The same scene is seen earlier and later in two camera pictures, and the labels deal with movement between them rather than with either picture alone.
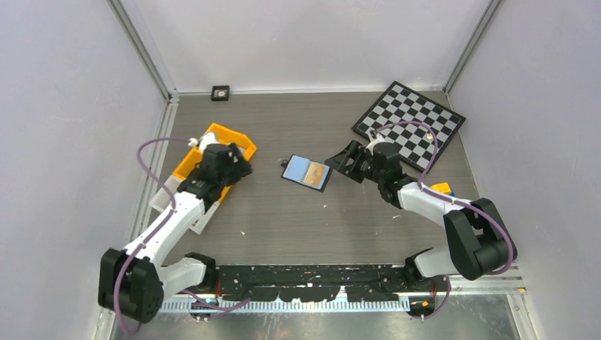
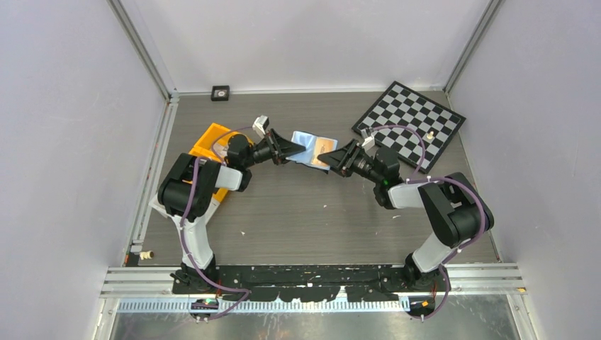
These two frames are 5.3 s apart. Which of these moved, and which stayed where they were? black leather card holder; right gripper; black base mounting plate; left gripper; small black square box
Moved: black leather card holder; left gripper
Stayed: right gripper; black base mounting plate; small black square box
